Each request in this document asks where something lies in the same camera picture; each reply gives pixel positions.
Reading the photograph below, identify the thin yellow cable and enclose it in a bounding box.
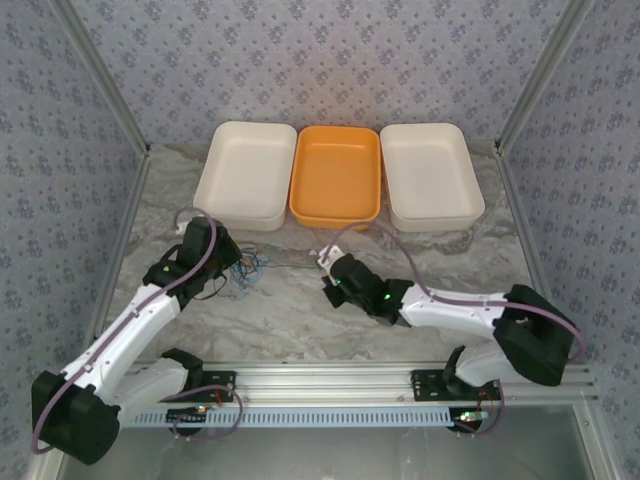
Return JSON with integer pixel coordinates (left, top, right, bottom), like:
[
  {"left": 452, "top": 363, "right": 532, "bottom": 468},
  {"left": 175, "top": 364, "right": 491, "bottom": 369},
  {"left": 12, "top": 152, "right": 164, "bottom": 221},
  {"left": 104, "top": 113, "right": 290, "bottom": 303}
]
[{"left": 234, "top": 259, "right": 261, "bottom": 284}]

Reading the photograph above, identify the thin black cable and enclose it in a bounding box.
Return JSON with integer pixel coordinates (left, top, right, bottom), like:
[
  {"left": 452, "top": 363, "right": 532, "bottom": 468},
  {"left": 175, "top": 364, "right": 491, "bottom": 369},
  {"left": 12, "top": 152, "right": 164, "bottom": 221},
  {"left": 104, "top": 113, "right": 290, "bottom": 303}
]
[
  {"left": 222, "top": 244, "right": 266, "bottom": 301},
  {"left": 234, "top": 242, "right": 324, "bottom": 274}
]

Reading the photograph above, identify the tangle of thin cables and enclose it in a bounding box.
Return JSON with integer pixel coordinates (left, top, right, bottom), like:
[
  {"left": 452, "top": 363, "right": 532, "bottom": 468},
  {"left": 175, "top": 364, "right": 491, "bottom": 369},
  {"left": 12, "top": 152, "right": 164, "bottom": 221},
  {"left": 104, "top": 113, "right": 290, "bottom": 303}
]
[{"left": 230, "top": 252, "right": 269, "bottom": 299}]

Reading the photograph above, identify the white plastic tray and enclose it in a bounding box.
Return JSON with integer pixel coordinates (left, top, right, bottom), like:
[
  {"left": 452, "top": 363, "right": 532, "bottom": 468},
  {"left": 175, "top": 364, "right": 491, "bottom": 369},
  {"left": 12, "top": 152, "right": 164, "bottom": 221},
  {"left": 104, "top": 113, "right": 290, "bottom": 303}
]
[
  {"left": 192, "top": 119, "right": 299, "bottom": 232},
  {"left": 379, "top": 122, "right": 486, "bottom": 234}
]

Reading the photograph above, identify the orange plastic tray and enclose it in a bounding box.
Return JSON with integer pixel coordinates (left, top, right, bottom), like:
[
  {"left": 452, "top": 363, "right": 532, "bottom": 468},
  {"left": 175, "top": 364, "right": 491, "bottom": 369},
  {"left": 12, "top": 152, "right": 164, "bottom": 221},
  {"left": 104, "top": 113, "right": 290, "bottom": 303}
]
[{"left": 288, "top": 124, "right": 384, "bottom": 231}]

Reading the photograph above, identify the small circuit board with LED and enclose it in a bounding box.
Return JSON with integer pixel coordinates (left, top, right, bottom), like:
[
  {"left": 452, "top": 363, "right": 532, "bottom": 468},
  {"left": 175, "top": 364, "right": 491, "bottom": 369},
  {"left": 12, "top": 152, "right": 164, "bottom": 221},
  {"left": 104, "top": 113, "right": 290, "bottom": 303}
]
[
  {"left": 167, "top": 405, "right": 210, "bottom": 435},
  {"left": 453, "top": 408, "right": 490, "bottom": 432}
]

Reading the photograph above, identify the grey metal base panel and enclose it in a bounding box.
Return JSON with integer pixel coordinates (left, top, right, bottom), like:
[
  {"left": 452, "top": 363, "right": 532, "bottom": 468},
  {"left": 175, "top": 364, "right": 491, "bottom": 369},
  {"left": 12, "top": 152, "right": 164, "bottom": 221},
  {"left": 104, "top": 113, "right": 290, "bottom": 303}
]
[{"left": 49, "top": 427, "right": 594, "bottom": 480}]

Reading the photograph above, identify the left gripper black wire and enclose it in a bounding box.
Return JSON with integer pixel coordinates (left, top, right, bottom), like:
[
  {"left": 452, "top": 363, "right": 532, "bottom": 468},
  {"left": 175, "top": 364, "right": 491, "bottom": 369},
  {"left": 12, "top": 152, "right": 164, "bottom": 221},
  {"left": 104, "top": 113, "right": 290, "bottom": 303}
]
[{"left": 192, "top": 277, "right": 229, "bottom": 302}]

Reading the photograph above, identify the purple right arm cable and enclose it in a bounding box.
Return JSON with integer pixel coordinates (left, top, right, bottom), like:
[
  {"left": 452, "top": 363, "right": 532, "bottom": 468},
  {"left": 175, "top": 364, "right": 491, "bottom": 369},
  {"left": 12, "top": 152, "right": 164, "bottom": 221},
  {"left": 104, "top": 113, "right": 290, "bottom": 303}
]
[{"left": 324, "top": 222, "right": 587, "bottom": 364}]

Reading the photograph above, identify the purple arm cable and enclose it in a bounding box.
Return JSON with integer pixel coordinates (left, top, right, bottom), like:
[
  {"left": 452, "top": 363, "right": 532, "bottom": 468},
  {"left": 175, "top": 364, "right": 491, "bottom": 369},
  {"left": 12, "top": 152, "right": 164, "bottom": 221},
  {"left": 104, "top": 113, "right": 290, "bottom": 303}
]
[
  {"left": 30, "top": 206, "right": 220, "bottom": 455},
  {"left": 324, "top": 222, "right": 587, "bottom": 364}
]

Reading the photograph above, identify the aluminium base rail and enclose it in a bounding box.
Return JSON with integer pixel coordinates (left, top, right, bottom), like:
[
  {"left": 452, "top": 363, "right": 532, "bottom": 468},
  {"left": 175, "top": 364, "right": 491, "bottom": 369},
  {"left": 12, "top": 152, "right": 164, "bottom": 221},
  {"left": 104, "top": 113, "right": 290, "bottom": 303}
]
[{"left": 132, "top": 363, "right": 599, "bottom": 404}]

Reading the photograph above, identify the slotted grey cable duct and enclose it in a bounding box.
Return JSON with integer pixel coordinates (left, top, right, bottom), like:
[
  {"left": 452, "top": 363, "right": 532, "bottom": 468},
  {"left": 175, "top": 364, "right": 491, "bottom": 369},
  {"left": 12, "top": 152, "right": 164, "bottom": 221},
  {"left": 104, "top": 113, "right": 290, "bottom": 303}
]
[{"left": 119, "top": 407, "right": 464, "bottom": 430}]

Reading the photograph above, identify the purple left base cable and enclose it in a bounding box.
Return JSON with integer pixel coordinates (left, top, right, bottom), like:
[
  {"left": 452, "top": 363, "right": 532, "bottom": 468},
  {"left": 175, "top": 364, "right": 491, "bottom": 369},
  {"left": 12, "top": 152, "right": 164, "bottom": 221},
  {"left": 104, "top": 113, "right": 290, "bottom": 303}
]
[{"left": 162, "top": 383, "right": 245, "bottom": 444}]

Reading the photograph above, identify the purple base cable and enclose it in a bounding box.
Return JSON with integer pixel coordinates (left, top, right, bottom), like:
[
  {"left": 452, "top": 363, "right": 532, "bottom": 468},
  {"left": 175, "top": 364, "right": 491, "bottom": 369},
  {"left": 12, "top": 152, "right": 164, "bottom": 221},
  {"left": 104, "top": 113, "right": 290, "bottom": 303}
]
[
  {"left": 162, "top": 383, "right": 245, "bottom": 444},
  {"left": 454, "top": 379, "right": 506, "bottom": 440}
]

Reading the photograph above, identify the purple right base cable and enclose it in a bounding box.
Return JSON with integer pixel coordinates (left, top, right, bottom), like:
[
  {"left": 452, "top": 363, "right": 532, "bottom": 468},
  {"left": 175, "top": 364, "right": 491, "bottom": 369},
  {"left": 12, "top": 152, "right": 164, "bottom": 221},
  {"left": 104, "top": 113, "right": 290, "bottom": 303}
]
[{"left": 454, "top": 379, "right": 506, "bottom": 440}]

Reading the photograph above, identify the aluminium frame post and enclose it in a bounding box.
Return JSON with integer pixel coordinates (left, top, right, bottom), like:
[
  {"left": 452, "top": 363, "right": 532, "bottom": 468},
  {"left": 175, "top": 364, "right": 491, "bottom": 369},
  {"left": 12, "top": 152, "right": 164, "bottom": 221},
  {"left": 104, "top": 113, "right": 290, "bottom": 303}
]
[
  {"left": 493, "top": 0, "right": 599, "bottom": 154},
  {"left": 52, "top": 0, "right": 153, "bottom": 156}
]

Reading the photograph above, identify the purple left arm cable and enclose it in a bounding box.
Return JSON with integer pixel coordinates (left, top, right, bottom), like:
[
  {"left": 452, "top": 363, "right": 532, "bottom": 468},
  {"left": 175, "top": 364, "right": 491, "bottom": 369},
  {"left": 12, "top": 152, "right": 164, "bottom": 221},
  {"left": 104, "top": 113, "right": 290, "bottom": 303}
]
[{"left": 30, "top": 206, "right": 220, "bottom": 455}]

